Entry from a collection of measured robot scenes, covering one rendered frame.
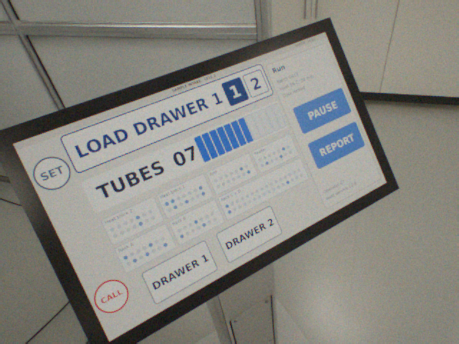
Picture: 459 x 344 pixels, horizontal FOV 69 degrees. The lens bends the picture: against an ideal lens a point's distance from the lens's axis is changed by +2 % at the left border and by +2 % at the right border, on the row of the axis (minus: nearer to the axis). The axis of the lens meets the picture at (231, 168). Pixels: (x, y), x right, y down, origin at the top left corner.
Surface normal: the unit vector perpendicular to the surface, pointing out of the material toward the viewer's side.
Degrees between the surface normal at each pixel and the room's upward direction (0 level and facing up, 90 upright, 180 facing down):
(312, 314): 0
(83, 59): 90
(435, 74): 90
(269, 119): 50
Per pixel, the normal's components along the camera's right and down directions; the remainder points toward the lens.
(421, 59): -0.32, 0.66
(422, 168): -0.11, -0.74
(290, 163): 0.30, -0.06
